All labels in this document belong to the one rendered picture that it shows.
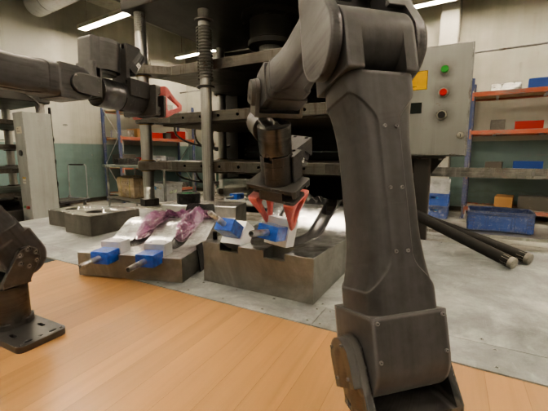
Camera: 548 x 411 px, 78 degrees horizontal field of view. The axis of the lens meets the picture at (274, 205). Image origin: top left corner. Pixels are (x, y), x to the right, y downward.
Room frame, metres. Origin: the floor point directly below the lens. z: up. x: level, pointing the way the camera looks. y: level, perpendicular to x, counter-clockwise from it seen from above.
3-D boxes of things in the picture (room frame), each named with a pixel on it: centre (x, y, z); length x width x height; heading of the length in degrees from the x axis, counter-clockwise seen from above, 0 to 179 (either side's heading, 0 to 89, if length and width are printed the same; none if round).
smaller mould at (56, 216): (1.37, 0.80, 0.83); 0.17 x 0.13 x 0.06; 151
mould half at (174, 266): (0.98, 0.28, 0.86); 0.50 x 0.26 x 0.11; 168
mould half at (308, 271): (0.88, -0.08, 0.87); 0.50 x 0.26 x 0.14; 151
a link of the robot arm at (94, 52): (0.68, 0.35, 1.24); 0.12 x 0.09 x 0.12; 153
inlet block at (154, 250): (0.70, 0.27, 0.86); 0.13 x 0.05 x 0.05; 168
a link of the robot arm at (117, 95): (0.71, 0.33, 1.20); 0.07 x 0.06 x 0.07; 153
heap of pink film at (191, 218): (0.97, 0.27, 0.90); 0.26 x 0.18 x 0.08; 168
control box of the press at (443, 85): (1.39, -0.60, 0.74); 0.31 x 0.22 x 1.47; 61
